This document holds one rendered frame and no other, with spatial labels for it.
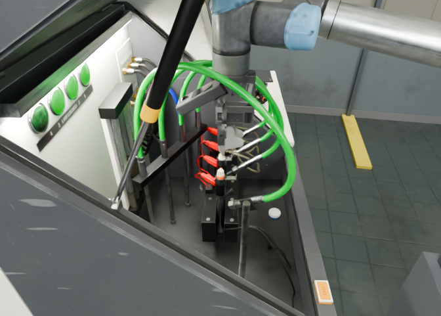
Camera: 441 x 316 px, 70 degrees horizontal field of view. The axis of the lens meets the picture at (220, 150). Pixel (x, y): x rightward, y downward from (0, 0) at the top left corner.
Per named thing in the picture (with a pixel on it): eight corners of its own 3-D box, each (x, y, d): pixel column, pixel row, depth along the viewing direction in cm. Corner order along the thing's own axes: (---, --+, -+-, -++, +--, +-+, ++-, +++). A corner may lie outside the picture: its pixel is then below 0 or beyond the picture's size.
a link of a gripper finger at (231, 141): (243, 163, 74) (245, 129, 68) (217, 162, 74) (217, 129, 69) (242, 155, 76) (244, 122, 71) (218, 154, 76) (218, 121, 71)
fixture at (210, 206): (236, 258, 92) (238, 223, 83) (203, 257, 93) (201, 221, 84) (236, 181, 120) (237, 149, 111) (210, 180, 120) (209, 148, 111)
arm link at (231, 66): (210, 56, 58) (213, 43, 65) (211, 79, 61) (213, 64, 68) (251, 56, 58) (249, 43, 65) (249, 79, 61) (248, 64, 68)
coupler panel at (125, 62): (144, 150, 99) (128, 52, 81) (134, 150, 99) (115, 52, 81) (153, 129, 109) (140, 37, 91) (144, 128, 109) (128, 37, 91)
